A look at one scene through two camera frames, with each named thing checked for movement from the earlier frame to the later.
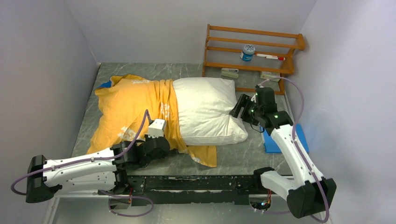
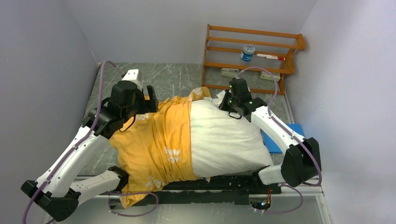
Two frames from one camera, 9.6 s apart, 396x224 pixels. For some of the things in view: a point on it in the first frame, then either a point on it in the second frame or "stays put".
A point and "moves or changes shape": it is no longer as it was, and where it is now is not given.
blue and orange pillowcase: (123, 101) moves or changes shape
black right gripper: (244, 101) stays put
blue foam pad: (271, 146) stays put
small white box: (268, 75) stays put
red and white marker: (271, 57) stays put
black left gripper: (147, 137) to (153, 101)
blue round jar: (247, 53) stays put
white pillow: (206, 103) to (222, 143)
